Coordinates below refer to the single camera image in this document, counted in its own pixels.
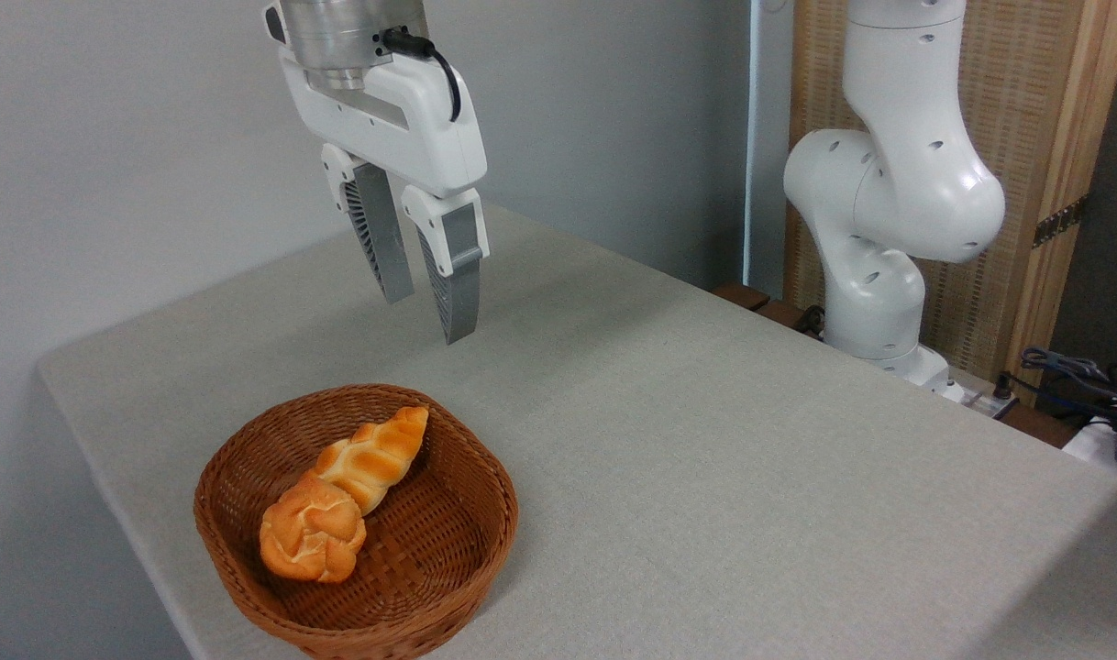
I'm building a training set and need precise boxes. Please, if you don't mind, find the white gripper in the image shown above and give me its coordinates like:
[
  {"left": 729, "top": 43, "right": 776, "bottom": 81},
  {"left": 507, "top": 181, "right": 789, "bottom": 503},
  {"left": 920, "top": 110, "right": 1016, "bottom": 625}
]
[{"left": 279, "top": 46, "right": 491, "bottom": 347}]

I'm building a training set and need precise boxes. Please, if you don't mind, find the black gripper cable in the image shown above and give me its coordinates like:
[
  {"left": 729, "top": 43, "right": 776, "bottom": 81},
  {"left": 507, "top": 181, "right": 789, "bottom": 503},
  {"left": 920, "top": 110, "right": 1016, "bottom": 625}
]
[{"left": 381, "top": 27, "right": 463, "bottom": 124}]

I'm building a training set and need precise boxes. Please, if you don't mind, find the white vertical wall strip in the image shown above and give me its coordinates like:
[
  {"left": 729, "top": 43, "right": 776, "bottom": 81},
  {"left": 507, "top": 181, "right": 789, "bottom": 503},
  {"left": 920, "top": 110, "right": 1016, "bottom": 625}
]
[{"left": 742, "top": 0, "right": 764, "bottom": 287}]

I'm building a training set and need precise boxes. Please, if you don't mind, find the long braided bread loaf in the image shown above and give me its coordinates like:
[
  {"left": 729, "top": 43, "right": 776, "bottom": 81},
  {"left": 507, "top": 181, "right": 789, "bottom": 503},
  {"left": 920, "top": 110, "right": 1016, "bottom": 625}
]
[{"left": 313, "top": 406, "right": 430, "bottom": 516}]

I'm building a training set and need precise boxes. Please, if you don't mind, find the brown wicker basket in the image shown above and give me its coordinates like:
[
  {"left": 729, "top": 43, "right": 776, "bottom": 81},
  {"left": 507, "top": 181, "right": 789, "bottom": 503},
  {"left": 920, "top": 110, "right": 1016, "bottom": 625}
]
[{"left": 194, "top": 383, "right": 520, "bottom": 660}]

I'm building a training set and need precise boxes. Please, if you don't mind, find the brown wooden base board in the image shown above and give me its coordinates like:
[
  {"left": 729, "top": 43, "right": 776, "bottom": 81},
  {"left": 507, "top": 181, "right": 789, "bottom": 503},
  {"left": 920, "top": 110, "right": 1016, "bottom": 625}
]
[{"left": 713, "top": 281, "right": 827, "bottom": 342}]

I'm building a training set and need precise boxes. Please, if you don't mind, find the black metal hinge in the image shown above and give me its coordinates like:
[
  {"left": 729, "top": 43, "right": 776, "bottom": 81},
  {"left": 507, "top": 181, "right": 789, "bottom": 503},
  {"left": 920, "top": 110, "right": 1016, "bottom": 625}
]
[{"left": 1033, "top": 194, "right": 1090, "bottom": 249}]

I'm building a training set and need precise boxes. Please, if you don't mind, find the bundle of dark cables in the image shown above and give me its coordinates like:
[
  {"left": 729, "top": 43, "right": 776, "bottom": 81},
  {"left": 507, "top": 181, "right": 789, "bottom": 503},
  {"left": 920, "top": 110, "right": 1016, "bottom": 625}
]
[{"left": 999, "top": 346, "right": 1117, "bottom": 432}]

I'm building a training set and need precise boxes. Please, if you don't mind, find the round knotted bread roll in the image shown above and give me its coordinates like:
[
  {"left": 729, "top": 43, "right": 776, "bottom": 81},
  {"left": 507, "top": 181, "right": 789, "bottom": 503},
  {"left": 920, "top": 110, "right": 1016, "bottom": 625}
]
[{"left": 259, "top": 469, "right": 369, "bottom": 585}]

